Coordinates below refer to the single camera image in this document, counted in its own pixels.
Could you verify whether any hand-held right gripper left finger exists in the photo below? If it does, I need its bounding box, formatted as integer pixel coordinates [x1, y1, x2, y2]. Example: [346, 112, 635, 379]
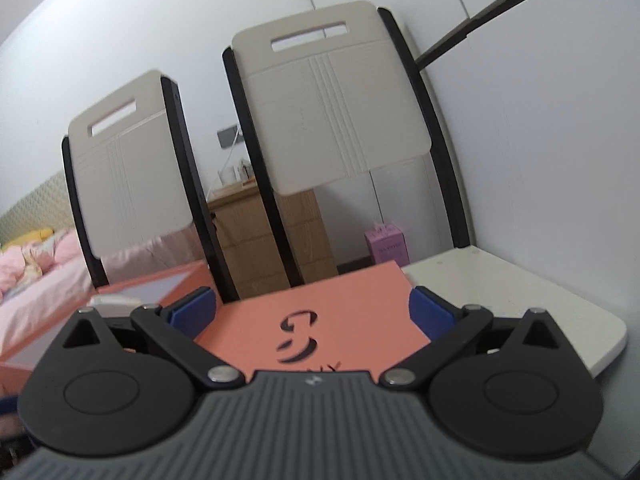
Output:
[62, 287, 247, 390]

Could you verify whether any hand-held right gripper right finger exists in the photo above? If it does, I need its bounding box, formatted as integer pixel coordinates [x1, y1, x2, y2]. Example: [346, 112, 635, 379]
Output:
[379, 286, 565, 390]

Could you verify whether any white desktop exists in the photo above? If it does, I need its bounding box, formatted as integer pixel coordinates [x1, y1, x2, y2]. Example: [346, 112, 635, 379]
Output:
[401, 246, 629, 379]

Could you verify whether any small pink box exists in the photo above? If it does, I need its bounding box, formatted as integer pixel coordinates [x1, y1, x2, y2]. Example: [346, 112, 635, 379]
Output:
[365, 224, 409, 267]

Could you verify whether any wooden nightstand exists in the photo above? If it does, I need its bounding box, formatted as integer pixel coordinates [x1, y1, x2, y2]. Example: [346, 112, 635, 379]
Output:
[206, 186, 337, 301]

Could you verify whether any bed with pink bedding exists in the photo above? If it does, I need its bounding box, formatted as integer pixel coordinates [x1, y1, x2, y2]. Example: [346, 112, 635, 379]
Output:
[0, 227, 207, 358]

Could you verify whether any crumpled pink quilt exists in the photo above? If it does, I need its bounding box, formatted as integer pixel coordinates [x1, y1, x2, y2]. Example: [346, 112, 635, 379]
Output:
[0, 230, 81, 293]

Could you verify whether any yellow plush toy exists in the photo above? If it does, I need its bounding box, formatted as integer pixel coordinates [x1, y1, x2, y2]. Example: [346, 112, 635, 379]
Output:
[4, 228, 54, 247]

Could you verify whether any beige quilted headboard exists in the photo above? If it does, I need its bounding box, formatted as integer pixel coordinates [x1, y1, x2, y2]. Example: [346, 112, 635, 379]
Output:
[0, 170, 75, 252]

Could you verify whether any beige chair black frame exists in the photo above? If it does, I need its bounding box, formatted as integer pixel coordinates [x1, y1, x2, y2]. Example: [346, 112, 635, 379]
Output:
[61, 71, 238, 307]
[222, 0, 472, 288]

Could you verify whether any white cable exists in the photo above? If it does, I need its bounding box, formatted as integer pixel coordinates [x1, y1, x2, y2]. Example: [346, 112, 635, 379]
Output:
[209, 132, 242, 197]

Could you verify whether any grey wall socket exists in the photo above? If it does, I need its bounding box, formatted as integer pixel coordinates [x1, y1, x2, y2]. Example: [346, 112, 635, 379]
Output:
[217, 126, 244, 150]

